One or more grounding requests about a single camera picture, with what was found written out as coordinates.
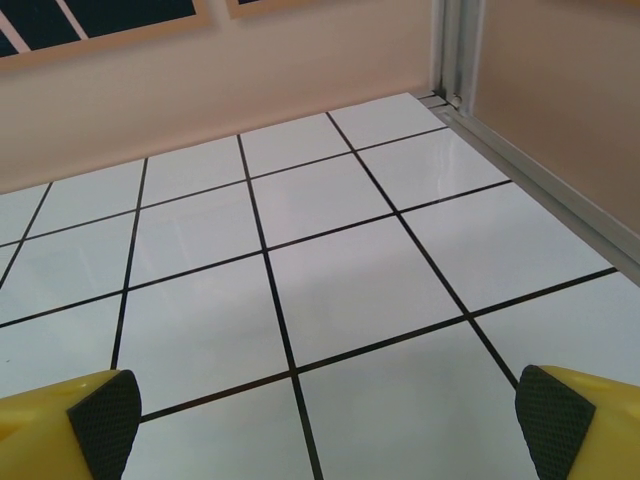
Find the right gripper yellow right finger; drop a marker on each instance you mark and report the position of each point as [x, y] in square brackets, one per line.
[575, 425]

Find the aluminium table side rail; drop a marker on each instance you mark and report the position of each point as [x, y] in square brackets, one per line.
[540, 175]

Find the aluminium frame post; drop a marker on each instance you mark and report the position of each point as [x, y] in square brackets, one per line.
[457, 50]

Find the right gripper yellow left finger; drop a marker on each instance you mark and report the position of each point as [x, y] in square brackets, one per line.
[75, 430]

